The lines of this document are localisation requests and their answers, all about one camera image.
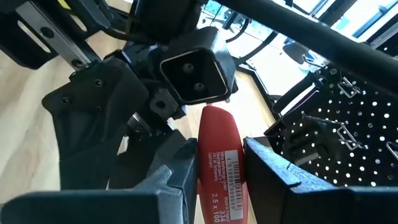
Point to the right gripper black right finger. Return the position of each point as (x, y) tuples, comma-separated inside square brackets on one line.
[(311, 205)]

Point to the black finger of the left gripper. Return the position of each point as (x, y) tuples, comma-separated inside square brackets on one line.
[(93, 124)]

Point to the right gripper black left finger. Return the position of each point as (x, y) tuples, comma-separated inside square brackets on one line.
[(93, 208)]

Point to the long chrome loop hook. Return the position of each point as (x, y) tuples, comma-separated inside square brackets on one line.
[(349, 90), (348, 140)]

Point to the black metal pegboard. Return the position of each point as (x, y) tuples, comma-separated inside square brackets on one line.
[(373, 140)]

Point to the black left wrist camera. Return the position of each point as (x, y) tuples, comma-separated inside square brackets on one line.
[(196, 74)]

